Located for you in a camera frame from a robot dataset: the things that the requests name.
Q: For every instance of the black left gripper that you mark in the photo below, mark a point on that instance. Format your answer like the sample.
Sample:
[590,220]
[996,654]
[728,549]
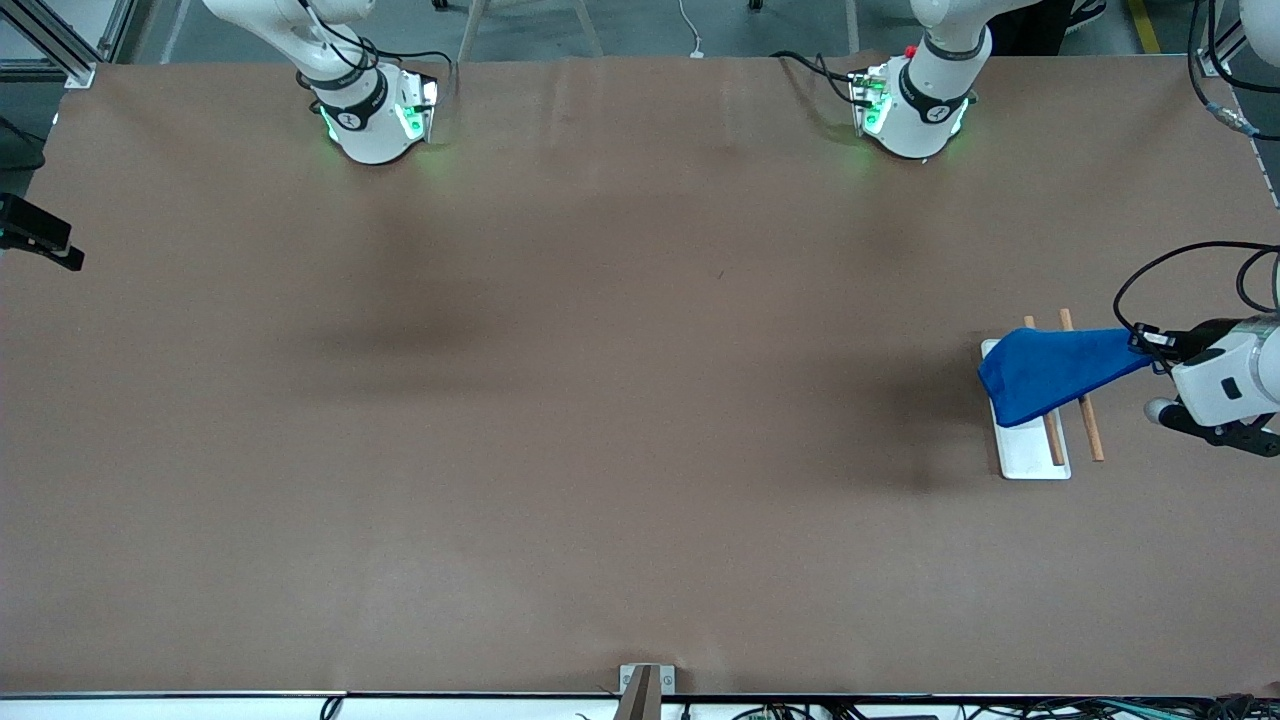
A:
[1201,337]

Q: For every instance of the blue microfibre towel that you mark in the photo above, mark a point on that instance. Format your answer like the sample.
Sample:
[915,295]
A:
[1050,375]

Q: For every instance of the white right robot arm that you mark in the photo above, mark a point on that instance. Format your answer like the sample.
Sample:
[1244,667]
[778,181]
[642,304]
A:
[365,110]

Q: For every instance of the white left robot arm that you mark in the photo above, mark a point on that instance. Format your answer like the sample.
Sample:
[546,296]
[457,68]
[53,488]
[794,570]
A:
[935,90]

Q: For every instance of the wooden rack rod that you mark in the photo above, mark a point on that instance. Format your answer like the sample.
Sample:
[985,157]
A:
[1055,440]
[1093,430]

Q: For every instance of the beige stand leg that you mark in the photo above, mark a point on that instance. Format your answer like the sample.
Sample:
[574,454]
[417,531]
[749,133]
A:
[590,30]
[468,35]

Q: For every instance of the aluminium frame profile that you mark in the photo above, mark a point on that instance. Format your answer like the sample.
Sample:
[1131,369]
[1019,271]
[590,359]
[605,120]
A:
[60,45]
[1240,60]

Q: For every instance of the grey metal bracket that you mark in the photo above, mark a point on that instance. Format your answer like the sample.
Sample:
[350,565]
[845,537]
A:
[668,680]

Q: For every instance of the brown wooden post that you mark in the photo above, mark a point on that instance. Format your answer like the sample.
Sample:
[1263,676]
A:
[638,700]

